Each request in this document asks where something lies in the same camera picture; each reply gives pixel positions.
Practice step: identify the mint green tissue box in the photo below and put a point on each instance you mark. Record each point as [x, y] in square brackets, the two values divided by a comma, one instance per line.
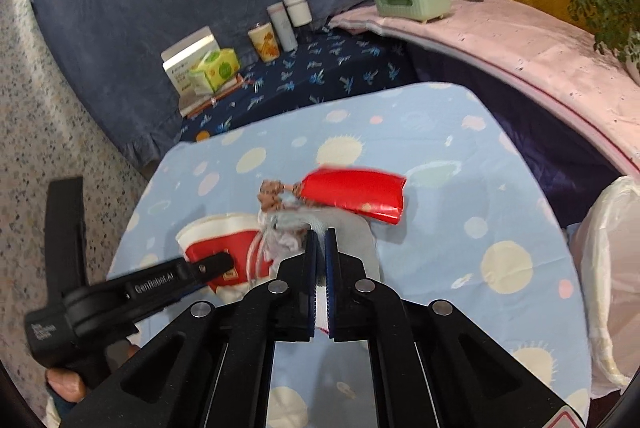
[410, 0]

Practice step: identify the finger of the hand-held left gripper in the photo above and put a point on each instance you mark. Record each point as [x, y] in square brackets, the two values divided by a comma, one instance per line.
[215, 265]

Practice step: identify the dark purple cloth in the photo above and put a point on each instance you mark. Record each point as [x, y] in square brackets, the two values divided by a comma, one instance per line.
[525, 132]

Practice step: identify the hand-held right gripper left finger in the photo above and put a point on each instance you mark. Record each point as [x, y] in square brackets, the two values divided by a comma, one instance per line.
[311, 268]

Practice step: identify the navy printed cloth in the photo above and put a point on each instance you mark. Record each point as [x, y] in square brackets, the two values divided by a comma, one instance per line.
[325, 67]

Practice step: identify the red white paper cup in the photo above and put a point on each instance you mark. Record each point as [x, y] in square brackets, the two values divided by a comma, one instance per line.
[215, 243]

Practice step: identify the white cylindrical bottles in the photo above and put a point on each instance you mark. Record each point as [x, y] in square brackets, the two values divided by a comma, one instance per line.
[282, 27]

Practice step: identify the pink cloth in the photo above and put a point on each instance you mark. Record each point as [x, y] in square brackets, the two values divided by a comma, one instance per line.
[525, 47]

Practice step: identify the brown crumpled scrap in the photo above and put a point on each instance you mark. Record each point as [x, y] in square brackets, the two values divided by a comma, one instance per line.
[272, 195]

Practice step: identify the bin with white bag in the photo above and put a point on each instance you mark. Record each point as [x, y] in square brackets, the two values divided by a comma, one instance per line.
[610, 268]

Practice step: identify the person's left hand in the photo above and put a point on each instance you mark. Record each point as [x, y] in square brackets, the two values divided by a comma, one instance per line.
[67, 385]

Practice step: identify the light blue printed tablecloth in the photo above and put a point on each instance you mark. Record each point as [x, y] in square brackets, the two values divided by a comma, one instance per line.
[450, 157]

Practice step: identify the printed paper cup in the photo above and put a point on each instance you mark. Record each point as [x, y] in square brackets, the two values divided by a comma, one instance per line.
[265, 42]

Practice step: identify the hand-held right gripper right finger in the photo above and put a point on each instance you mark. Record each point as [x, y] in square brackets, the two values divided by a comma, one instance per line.
[331, 268]

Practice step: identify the green tissue pack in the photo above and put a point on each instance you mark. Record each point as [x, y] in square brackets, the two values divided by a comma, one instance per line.
[220, 67]

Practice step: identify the red snack bag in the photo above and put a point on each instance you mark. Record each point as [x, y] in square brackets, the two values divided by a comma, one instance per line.
[350, 195]

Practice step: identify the white jar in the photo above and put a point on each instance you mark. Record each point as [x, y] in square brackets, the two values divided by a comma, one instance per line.
[298, 11]

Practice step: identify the white silver carton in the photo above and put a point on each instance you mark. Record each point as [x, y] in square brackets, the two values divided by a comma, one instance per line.
[175, 72]

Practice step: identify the brown thin book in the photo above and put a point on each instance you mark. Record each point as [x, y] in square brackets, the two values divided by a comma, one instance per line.
[210, 103]

